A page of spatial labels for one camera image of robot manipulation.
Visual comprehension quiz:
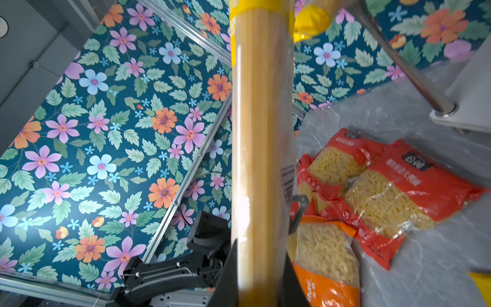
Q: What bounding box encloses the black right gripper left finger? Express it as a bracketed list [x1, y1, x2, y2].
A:
[207, 241, 239, 307]

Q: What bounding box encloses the orange macaroni pasta bag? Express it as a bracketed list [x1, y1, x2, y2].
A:
[293, 216, 361, 306]

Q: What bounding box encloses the yellow spaghetti bag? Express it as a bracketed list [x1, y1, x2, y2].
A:
[230, 1, 295, 306]
[294, 0, 355, 43]
[468, 272, 491, 307]

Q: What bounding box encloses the red fusilli pasta bag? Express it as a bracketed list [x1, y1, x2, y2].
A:
[297, 128, 387, 219]

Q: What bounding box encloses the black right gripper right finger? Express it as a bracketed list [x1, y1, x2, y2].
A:
[281, 253, 310, 307]

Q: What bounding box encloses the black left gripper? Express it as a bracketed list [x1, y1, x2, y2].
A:
[106, 212, 230, 306]

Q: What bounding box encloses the white two-tier shelf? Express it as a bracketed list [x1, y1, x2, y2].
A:
[347, 0, 491, 135]

